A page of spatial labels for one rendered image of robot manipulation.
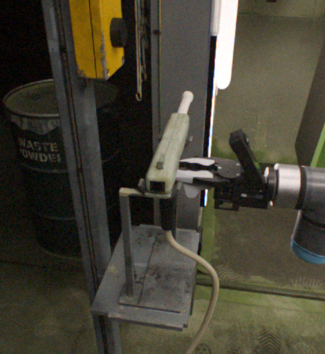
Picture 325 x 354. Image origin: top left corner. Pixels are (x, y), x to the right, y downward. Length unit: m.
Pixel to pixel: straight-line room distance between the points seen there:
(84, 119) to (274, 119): 2.21
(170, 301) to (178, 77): 0.67
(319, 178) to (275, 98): 2.12
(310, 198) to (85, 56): 0.49
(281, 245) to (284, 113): 1.06
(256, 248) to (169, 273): 1.28
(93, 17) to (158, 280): 0.60
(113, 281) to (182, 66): 0.66
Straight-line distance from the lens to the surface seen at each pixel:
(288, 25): 3.03
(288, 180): 0.73
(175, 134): 0.78
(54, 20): 0.69
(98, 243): 0.89
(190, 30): 1.13
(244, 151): 0.70
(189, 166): 0.77
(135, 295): 0.88
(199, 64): 1.15
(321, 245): 0.83
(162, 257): 0.96
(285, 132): 2.81
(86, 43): 0.64
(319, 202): 0.75
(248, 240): 2.20
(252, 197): 0.77
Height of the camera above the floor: 1.48
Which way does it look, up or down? 32 degrees down
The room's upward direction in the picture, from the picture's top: straight up
